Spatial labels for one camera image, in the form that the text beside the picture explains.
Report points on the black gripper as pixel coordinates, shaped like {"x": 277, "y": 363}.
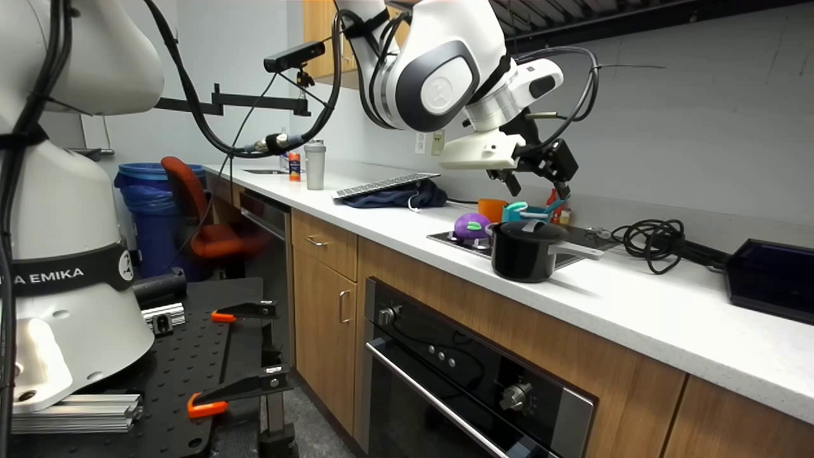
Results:
{"x": 546, "y": 162}

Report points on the black cup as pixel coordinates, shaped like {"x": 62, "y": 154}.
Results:
{"x": 525, "y": 264}

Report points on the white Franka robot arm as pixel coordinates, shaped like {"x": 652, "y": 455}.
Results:
{"x": 76, "y": 213}

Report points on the teal cup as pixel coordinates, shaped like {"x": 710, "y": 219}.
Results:
{"x": 520, "y": 210}

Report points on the orange cup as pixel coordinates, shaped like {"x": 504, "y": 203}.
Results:
{"x": 490, "y": 210}

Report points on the black cooktop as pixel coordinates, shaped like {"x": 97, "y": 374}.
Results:
{"x": 587, "y": 243}

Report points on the purple toy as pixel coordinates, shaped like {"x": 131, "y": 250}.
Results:
{"x": 468, "y": 227}

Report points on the grey laptop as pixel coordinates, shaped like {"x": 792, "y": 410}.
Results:
{"x": 382, "y": 184}

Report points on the black built-in oven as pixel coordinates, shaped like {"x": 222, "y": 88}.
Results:
{"x": 441, "y": 382}

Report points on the wooden oven surround panel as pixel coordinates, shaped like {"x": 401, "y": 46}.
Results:
{"x": 625, "y": 397}

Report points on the orange bottle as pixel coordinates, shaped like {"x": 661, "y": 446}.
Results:
{"x": 293, "y": 166}

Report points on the black box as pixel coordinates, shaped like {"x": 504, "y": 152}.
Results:
{"x": 770, "y": 282}

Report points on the dark dishwasher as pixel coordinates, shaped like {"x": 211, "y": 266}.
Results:
{"x": 267, "y": 217}

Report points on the plain wooden cabinet door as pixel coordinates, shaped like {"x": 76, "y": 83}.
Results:
{"x": 737, "y": 424}

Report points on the orange black clamp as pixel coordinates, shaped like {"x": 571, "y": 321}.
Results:
{"x": 245, "y": 388}
{"x": 249, "y": 312}

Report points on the red chair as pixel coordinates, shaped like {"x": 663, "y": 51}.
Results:
{"x": 207, "y": 237}

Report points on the blue trash bin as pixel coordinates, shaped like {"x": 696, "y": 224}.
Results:
{"x": 152, "y": 219}

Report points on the black cylindrical device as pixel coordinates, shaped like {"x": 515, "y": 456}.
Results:
{"x": 161, "y": 288}

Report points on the black perforated breadboard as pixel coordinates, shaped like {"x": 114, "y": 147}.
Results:
{"x": 186, "y": 364}

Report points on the small white box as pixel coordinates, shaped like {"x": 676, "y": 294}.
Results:
{"x": 166, "y": 318}

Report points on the aluminium extrusion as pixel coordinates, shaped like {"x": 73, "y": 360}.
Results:
{"x": 76, "y": 414}

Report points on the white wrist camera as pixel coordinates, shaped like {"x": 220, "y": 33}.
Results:
{"x": 479, "y": 154}

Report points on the wooden wall cabinet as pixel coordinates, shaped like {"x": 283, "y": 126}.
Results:
{"x": 317, "y": 26}

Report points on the black camera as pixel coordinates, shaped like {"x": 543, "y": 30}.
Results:
{"x": 293, "y": 58}

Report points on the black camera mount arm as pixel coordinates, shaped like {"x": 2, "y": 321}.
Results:
{"x": 211, "y": 103}

